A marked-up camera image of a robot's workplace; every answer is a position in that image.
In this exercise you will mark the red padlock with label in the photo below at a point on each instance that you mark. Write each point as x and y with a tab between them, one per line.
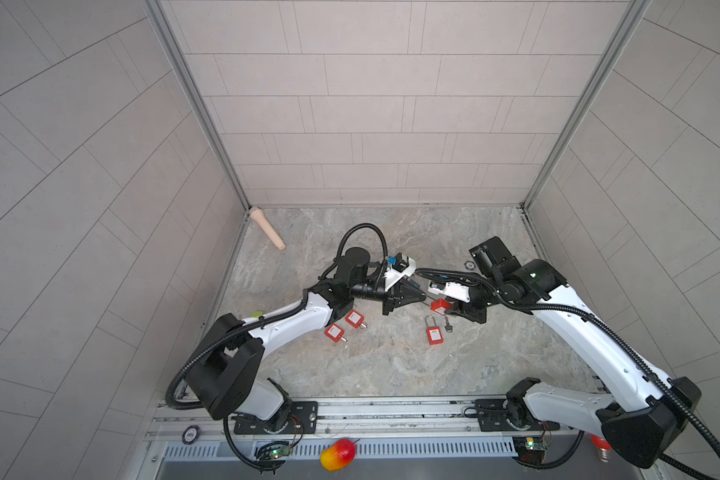
441	306

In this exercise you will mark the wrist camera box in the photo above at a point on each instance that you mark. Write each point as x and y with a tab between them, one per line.
453	290
398	267

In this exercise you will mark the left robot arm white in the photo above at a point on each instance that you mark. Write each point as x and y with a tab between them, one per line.
220	376

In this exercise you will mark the beige cylinder peg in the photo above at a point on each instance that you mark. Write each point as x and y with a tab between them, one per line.
258	216

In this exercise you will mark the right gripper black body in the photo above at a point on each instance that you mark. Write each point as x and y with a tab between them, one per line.
481	296

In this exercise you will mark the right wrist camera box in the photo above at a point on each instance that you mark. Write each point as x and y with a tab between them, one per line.
453	290

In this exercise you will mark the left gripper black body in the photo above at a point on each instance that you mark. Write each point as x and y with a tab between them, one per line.
386	301

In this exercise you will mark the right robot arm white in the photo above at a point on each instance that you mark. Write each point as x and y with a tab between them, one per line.
643	409

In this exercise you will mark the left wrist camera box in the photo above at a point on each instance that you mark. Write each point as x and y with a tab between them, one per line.
398	267

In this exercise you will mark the red light bulb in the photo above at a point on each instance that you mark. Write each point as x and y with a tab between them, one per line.
603	448

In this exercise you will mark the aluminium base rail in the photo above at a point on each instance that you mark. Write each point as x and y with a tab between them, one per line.
436	437

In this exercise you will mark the red yellow mango toy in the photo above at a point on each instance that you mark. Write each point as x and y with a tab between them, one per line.
339	455

